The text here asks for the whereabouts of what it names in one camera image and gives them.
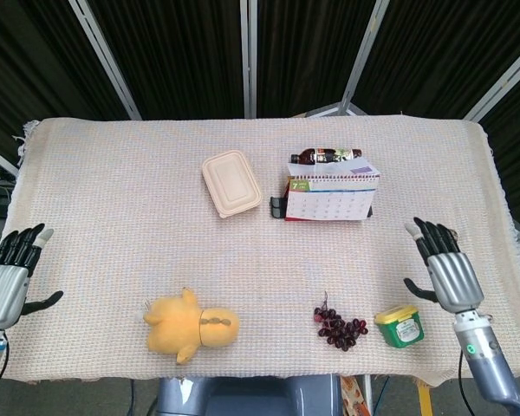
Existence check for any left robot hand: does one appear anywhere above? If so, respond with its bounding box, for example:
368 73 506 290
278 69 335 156
0 223 65 331

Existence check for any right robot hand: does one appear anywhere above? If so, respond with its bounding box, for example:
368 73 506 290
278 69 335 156
403 217 486 314

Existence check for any spiral desk calendar red base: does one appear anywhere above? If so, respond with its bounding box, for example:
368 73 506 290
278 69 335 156
284 156 381 223

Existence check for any green tub with yellow lid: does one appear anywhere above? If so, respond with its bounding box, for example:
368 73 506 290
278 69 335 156
374 305 426 348

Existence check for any bunch of dark red grapes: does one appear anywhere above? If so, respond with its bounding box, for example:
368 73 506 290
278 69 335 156
313 290 369 352

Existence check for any beige woven tablecloth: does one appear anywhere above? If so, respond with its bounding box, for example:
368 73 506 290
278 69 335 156
2 115 520 388

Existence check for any yellow plush dinosaur toy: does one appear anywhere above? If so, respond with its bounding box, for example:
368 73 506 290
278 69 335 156
139 288 240 366

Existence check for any dark drink bottle black cap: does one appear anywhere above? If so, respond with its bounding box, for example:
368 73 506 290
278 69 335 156
290 147 363 166

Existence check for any dark pleated curtain panel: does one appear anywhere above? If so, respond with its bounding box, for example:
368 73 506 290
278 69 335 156
86 0 249 120
353 0 520 119
0 0 131 151
256 0 379 118

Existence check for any grey robot torso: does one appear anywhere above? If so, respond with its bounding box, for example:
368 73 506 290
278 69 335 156
154 374 343 416

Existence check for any beige lidded food container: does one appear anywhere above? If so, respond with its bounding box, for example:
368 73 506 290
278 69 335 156
201 149 263 220

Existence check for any grey partition post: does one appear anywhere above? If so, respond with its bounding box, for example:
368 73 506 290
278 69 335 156
462 50 520 123
68 0 143 120
0 141 19 175
239 0 259 118
305 0 390 119

